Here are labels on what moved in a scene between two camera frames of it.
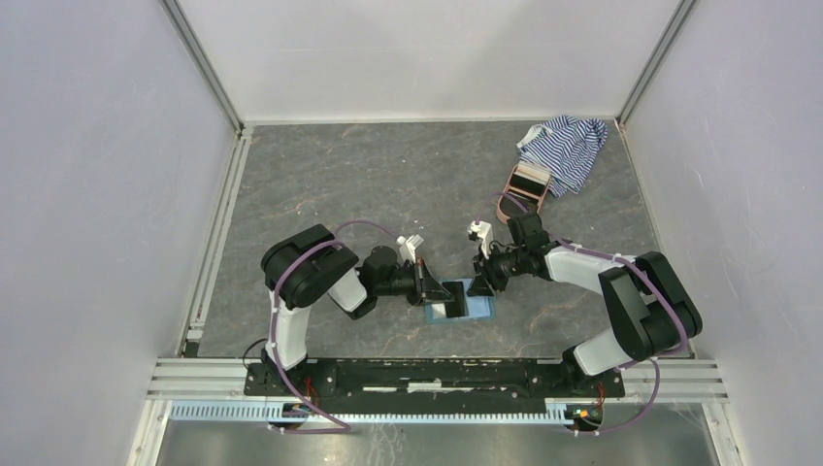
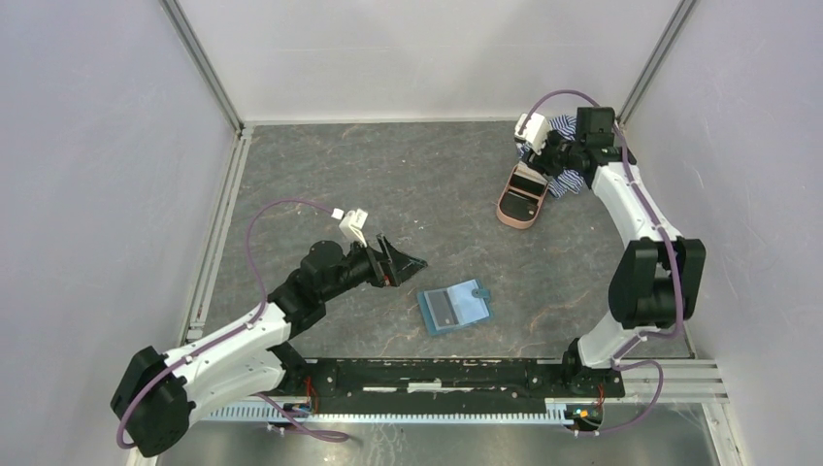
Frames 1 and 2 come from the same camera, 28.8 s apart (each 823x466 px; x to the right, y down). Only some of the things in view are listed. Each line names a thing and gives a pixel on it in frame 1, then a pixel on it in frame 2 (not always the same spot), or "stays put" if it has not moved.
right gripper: (485, 267) -> (540, 161)
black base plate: (432, 381) stays put
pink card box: (525, 191) stays put
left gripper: (426, 287) -> (390, 267)
